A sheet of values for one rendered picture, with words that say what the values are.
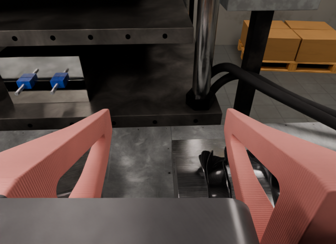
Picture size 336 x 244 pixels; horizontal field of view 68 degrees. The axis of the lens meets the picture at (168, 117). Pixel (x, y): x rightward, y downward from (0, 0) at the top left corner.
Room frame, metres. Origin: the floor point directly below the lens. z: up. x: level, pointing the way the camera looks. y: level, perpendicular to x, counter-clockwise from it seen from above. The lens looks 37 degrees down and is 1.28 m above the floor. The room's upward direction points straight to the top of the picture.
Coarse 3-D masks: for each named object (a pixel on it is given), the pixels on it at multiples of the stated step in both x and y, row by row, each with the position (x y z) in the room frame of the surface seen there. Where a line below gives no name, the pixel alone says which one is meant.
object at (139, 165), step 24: (0, 144) 0.51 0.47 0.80; (120, 144) 0.51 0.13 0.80; (144, 144) 0.51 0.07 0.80; (168, 144) 0.51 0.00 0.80; (120, 168) 0.42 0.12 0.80; (144, 168) 0.42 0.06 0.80; (168, 168) 0.42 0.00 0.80; (120, 192) 0.35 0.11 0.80; (144, 192) 0.35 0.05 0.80; (168, 192) 0.35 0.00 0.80
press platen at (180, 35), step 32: (0, 0) 1.16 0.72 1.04; (32, 0) 1.16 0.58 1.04; (64, 0) 1.16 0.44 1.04; (96, 0) 1.16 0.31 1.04; (128, 0) 1.16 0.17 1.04; (160, 0) 1.16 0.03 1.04; (0, 32) 0.75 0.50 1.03; (32, 32) 0.76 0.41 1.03; (64, 32) 0.76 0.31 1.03; (96, 32) 0.76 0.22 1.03; (128, 32) 0.77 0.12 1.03; (160, 32) 0.77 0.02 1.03; (192, 32) 0.78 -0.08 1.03
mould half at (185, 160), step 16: (176, 144) 0.45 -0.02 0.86; (192, 144) 0.45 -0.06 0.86; (208, 144) 0.45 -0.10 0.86; (224, 144) 0.45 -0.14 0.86; (176, 160) 0.32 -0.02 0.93; (192, 160) 0.32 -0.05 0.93; (176, 176) 0.29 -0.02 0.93; (192, 176) 0.28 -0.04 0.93; (256, 176) 0.29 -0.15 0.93; (176, 192) 0.28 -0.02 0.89; (192, 192) 0.26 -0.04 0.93
